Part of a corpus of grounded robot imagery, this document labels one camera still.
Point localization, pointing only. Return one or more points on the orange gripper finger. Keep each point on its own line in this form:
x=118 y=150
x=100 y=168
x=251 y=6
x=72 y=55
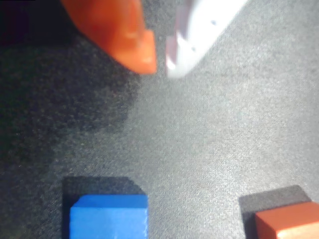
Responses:
x=117 y=27

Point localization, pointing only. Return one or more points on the black table mat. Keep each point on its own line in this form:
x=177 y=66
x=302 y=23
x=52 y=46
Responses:
x=199 y=149

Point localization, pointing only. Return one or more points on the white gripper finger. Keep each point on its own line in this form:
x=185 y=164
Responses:
x=199 y=32

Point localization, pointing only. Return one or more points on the blue cube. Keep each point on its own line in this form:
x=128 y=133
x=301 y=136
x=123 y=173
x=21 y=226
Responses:
x=107 y=219

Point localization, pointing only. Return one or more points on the orange cube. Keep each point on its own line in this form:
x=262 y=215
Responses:
x=286 y=221

